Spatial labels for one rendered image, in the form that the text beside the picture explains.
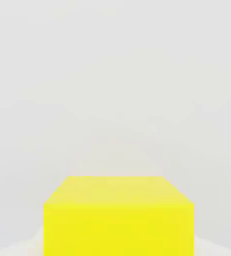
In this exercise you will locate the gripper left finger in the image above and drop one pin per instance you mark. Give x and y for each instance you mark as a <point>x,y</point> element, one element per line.
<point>32,247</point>

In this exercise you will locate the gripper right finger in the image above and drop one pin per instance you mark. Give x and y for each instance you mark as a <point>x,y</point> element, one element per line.
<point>205,250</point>

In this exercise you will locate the small yellow cube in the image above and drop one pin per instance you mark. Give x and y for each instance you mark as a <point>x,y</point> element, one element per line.
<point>119,224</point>

